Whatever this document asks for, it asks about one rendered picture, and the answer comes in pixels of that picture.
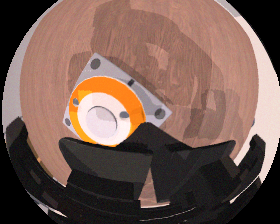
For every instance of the orange and white round plate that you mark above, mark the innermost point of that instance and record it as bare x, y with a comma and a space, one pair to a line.
109, 92

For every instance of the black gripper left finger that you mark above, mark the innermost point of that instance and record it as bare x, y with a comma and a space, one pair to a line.
129, 161

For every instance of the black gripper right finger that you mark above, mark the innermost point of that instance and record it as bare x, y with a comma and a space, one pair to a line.
174, 162

